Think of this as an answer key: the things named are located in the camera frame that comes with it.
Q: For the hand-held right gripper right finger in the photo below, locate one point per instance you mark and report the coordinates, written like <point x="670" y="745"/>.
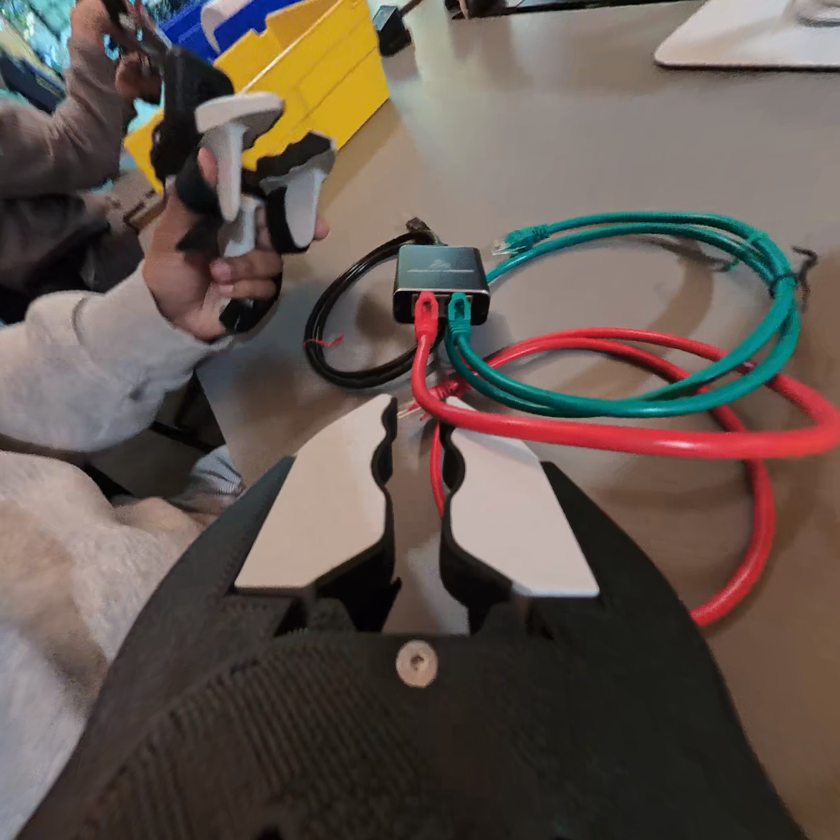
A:
<point x="518" y="525"/>

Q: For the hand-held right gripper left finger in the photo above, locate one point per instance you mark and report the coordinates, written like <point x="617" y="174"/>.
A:
<point x="328" y="512"/>

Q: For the yellow plastic bin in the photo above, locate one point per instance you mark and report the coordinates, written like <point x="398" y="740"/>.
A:
<point x="315" y="72"/>

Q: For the black adapter box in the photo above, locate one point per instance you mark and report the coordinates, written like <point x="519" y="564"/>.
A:
<point x="439" y="269"/>

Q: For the person's left forearm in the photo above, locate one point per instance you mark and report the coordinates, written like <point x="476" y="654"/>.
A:
<point x="79" y="374"/>

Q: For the person's left hand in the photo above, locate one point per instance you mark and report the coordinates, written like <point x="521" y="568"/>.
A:
<point x="184" y="289"/>

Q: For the blue plastic bin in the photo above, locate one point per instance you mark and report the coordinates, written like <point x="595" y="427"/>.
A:
<point x="187" y="29"/>

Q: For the red twist tie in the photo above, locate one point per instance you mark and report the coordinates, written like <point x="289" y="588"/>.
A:
<point x="325" y="342"/>

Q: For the black power adapter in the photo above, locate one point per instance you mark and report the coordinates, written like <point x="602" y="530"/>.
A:
<point x="392" y="33"/>

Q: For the black twist tie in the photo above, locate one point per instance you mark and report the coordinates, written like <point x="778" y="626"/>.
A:
<point x="804" y="262"/>

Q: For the white folding stand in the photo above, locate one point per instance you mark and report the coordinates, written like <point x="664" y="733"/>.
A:
<point x="741" y="39"/>

